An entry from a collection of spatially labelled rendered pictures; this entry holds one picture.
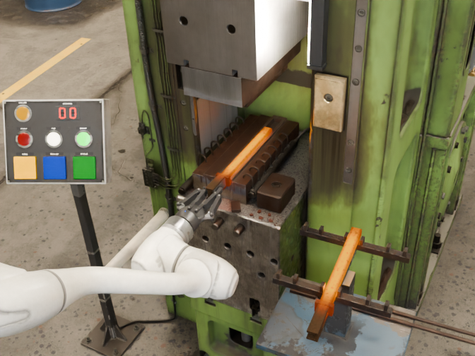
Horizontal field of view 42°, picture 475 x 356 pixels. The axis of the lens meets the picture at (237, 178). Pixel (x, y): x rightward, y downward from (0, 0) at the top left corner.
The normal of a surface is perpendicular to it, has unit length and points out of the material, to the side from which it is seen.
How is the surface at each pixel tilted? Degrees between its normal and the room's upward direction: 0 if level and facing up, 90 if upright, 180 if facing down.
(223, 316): 90
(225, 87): 90
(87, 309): 0
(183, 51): 90
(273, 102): 90
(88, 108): 60
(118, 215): 0
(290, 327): 0
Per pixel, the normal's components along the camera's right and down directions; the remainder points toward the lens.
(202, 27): -0.47, 0.54
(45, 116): -0.07, 0.11
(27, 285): 0.54, -0.78
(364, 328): -0.04, -0.81
